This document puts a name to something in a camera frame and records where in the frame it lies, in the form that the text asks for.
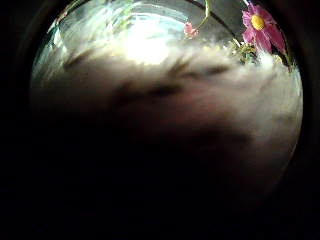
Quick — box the green yellow flower sprig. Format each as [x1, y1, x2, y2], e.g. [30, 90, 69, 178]
[229, 39, 259, 64]

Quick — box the small pink flower bud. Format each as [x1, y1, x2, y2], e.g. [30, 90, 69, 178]
[183, 0, 213, 39]

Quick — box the pink flower with yellow centre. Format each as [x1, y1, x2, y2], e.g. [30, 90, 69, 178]
[241, 2, 288, 54]

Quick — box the white fluffy flower bunch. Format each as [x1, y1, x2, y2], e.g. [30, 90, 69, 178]
[29, 36, 304, 201]

